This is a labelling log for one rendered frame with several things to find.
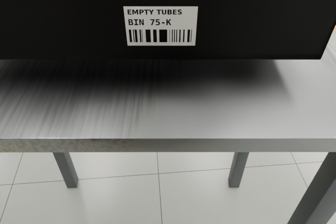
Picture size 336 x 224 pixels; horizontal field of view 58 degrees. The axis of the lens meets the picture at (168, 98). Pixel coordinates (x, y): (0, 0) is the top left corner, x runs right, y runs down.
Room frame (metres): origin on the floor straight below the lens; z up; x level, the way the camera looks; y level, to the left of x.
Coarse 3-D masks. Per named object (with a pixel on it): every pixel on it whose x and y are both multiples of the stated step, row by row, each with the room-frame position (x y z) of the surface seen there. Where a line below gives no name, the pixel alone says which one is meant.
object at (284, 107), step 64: (0, 64) 0.41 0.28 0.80; (64, 64) 0.41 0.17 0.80; (128, 64) 0.41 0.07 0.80; (192, 64) 0.41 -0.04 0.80; (256, 64) 0.41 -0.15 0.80; (320, 64) 0.41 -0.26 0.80; (0, 128) 0.27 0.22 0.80; (64, 128) 0.27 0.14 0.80; (128, 128) 0.27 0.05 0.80; (192, 128) 0.27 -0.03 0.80; (256, 128) 0.27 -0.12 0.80; (320, 128) 0.27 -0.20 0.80; (320, 192) 0.26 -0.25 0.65
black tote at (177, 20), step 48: (0, 0) 0.37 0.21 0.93; (48, 0) 0.37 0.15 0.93; (96, 0) 0.37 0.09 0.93; (144, 0) 0.37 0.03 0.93; (192, 0) 0.37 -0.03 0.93; (240, 0) 0.37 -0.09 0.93; (288, 0) 0.37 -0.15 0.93; (0, 48) 0.37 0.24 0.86; (48, 48) 0.37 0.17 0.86; (96, 48) 0.37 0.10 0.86; (144, 48) 0.37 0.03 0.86; (192, 48) 0.37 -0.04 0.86; (240, 48) 0.37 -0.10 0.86; (288, 48) 0.37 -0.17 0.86
